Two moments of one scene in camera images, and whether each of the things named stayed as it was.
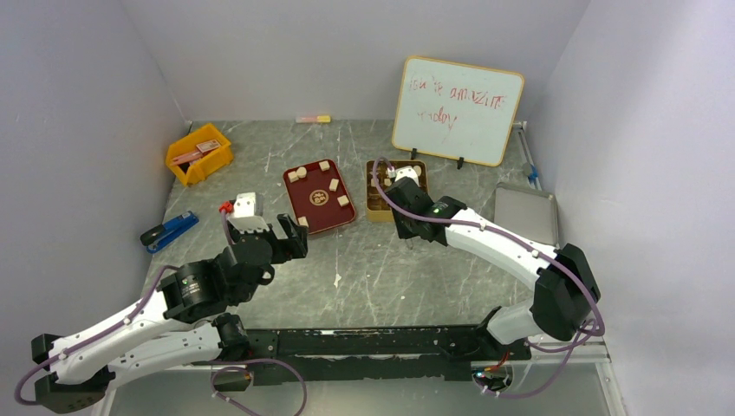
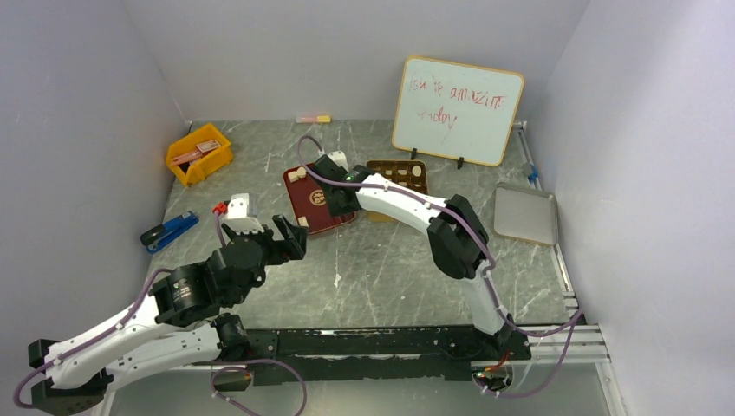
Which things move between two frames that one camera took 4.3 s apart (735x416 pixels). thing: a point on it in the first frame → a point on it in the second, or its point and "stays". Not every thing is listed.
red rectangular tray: [317, 196] stays
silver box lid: [530, 211] stays
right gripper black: [406, 224] → [328, 172]
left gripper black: [293, 247] stays
